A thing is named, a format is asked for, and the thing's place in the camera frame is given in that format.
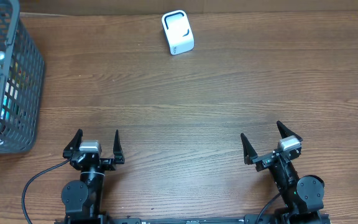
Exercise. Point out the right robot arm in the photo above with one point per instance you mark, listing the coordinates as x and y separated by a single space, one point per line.
299 200

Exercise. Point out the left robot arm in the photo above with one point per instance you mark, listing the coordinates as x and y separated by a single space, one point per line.
83 197

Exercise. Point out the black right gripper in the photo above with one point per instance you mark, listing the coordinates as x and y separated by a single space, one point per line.
264 160

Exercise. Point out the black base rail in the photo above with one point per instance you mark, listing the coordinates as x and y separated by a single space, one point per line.
191 221

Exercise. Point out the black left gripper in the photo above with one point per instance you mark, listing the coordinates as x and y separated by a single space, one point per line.
92 160

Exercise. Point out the grey plastic mesh basket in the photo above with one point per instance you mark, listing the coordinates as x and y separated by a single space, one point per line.
22 75

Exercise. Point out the white barcode scanner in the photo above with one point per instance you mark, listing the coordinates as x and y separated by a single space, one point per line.
178 33

